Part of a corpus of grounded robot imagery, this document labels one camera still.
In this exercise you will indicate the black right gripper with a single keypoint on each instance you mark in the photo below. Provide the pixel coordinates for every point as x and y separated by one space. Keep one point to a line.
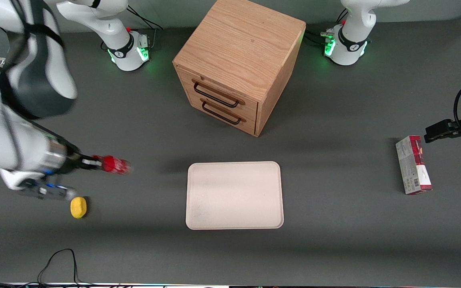
73 162

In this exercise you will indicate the red coke bottle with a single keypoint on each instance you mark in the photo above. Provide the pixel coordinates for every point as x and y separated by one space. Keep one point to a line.
116 165

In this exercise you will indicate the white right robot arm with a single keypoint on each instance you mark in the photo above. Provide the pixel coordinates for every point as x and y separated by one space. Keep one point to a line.
38 80

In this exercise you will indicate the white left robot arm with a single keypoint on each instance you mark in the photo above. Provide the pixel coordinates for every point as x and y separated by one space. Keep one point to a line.
354 36

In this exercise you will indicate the beige rectangular tray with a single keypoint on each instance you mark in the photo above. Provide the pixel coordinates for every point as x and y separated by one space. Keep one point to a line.
234 196

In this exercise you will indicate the yellow lemon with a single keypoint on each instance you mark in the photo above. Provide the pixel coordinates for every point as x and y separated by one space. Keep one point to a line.
78 208

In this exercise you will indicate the grey and red carton box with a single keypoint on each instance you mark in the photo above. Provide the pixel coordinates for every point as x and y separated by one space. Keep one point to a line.
412 164

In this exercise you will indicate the wooden drawer front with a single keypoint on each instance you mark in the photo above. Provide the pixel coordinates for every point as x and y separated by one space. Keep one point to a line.
250 110
250 126

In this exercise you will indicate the wooden drawer cabinet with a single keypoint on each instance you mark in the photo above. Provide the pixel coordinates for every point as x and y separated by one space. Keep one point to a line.
242 48

